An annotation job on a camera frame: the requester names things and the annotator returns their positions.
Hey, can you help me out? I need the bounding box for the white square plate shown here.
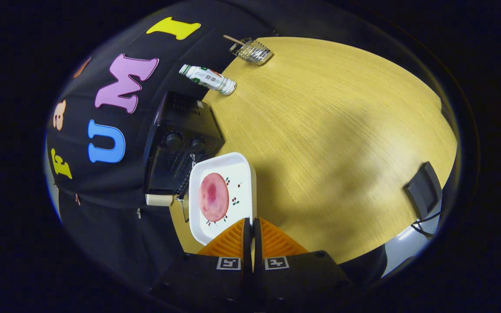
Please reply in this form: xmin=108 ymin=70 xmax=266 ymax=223
xmin=188 ymin=152 xmax=257 ymax=246

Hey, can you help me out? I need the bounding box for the black backdrop cloth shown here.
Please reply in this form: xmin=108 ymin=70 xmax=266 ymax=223
xmin=44 ymin=0 xmax=277 ymax=287

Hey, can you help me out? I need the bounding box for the pink ham slice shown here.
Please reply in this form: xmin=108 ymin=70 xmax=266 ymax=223
xmin=198 ymin=173 xmax=230 ymax=222

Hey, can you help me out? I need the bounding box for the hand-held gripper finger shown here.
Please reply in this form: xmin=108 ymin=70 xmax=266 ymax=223
xmin=153 ymin=217 xmax=252 ymax=313
xmin=253 ymin=217 xmax=351 ymax=311

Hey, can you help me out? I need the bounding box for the white bread toaster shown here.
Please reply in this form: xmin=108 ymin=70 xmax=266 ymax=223
xmin=145 ymin=193 xmax=174 ymax=206

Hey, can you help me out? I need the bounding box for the black cable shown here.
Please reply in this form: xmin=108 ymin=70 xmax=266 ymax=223
xmin=411 ymin=212 xmax=441 ymax=239

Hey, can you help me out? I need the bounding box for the white plastic bottle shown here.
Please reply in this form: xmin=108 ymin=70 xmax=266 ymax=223
xmin=178 ymin=64 xmax=237 ymax=96

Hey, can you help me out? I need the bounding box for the black chair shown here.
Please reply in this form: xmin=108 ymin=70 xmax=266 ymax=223
xmin=404 ymin=162 xmax=443 ymax=221

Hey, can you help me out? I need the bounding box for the black toaster oven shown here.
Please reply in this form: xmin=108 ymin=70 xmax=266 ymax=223
xmin=143 ymin=90 xmax=225 ymax=223

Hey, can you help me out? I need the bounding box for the wire mesh holder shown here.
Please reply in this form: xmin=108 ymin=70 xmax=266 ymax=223
xmin=229 ymin=37 xmax=274 ymax=66

